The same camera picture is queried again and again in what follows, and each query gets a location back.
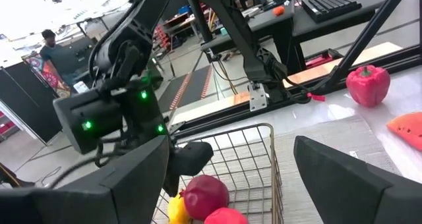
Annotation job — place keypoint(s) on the colourful patterned panel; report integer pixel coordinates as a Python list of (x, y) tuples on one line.
[(49, 77)]

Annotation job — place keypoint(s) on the black office desk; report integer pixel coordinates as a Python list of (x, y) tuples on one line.
[(379, 0)]

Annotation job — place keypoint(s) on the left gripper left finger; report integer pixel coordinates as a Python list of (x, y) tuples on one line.
[(82, 204)]

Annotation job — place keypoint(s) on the watermelon slice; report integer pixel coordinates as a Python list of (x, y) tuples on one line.
[(407, 131)]

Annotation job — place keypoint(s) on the person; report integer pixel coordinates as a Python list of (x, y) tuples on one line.
[(57, 57)]

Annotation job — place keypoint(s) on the black aluminium table frame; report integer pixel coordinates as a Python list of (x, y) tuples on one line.
[(230, 19)]

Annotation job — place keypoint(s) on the black keyboard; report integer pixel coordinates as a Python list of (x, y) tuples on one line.
[(329, 5)]

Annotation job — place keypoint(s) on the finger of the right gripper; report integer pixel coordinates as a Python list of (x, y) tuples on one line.
[(171, 184)]

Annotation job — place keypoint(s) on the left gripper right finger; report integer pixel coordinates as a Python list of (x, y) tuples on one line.
[(356, 197)]

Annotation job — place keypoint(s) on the red tag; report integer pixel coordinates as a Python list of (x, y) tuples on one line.
[(316, 97)]

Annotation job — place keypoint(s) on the small orange object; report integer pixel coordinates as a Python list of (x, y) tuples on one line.
[(279, 10)]

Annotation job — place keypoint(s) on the black hazard-striped floor mat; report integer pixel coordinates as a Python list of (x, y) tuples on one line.
[(194, 85)]

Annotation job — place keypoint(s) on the black partition wall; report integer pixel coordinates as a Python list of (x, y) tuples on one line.
[(26, 105)]

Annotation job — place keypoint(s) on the silver metal bracket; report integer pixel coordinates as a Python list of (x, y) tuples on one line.
[(258, 97)]

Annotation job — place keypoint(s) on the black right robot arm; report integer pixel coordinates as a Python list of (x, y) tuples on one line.
[(145, 13)]

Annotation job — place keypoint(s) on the white container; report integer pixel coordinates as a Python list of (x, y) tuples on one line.
[(80, 86)]

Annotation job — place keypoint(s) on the yellow pear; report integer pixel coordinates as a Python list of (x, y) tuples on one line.
[(178, 211)]

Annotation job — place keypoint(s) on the dark red pomegranate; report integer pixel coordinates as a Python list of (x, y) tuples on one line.
[(206, 197)]

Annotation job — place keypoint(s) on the red bell pepper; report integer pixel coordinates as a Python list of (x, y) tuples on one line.
[(367, 85)]

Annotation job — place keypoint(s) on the red storage bins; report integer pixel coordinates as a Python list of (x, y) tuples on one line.
[(6, 128)]

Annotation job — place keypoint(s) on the bright red apple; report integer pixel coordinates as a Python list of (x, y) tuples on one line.
[(225, 216)]

